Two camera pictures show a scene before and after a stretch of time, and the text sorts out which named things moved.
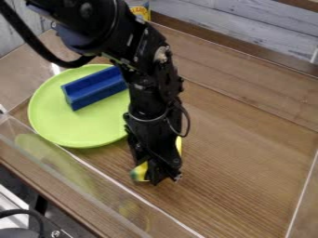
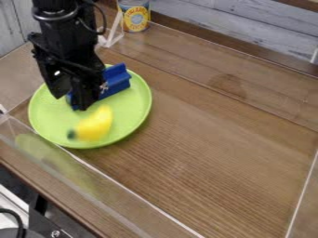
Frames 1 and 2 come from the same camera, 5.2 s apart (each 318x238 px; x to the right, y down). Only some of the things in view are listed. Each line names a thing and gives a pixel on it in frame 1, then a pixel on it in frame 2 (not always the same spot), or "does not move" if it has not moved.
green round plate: x=92 y=126 does not move
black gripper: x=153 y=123 to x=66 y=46
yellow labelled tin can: x=140 y=9 does not move
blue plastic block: x=96 y=87 does not move
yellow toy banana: x=140 y=171 to x=96 y=129
